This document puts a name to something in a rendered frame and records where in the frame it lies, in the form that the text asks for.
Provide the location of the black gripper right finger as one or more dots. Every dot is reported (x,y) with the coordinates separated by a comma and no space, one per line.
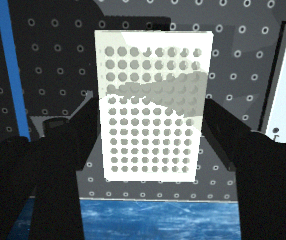
(259,164)

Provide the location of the blue tape outline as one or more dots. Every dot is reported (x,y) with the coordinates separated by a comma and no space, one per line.
(12,67)

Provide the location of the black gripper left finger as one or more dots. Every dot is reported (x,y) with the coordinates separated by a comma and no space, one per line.
(65,145)

